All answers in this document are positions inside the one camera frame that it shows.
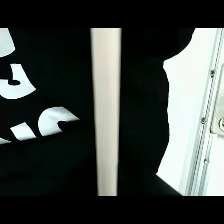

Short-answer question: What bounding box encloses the pale beige bar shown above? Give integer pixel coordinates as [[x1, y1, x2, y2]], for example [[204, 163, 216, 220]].
[[90, 28, 123, 197]]

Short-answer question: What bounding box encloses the silver frame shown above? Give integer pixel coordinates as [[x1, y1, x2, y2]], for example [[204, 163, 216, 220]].
[[179, 28, 224, 197]]

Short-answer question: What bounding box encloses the black garment with white print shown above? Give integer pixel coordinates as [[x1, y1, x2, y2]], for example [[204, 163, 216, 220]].
[[0, 28, 196, 197]]

